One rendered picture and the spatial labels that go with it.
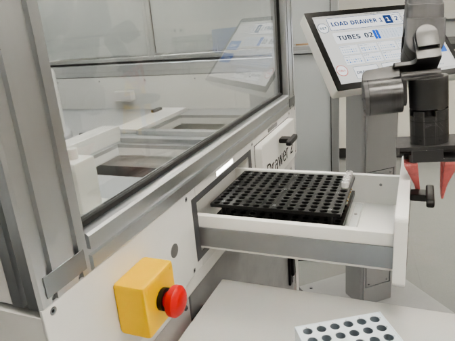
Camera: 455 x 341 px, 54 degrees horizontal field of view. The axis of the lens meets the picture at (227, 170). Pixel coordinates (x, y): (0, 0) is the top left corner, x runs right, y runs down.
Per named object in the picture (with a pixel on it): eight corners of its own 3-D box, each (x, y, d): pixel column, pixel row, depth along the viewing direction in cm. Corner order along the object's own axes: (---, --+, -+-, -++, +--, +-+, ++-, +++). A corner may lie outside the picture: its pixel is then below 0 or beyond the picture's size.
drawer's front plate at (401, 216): (409, 208, 89) (412, 155, 86) (404, 289, 64) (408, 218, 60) (399, 207, 90) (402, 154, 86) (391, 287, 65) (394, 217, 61)
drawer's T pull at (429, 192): (432, 191, 76) (433, 183, 75) (434, 209, 69) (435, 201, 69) (409, 190, 77) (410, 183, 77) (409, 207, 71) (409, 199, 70)
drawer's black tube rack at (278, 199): (354, 207, 87) (355, 176, 85) (340, 250, 72) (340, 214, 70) (246, 199, 96) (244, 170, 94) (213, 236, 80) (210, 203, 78)
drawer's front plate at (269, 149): (295, 155, 128) (294, 117, 125) (264, 193, 103) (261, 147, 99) (289, 155, 129) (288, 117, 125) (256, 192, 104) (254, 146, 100)
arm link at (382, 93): (437, 21, 68) (427, 50, 76) (359, 32, 71) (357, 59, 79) (449, 93, 65) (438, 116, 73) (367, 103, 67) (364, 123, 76)
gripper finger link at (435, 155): (409, 190, 80) (407, 139, 77) (453, 189, 78) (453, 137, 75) (410, 206, 74) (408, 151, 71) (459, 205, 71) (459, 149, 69)
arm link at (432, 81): (453, 69, 66) (443, 64, 71) (403, 75, 68) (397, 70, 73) (453, 115, 68) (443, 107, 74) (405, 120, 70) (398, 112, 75)
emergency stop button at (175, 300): (191, 306, 58) (187, 279, 57) (177, 325, 54) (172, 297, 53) (170, 302, 59) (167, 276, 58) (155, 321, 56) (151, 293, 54)
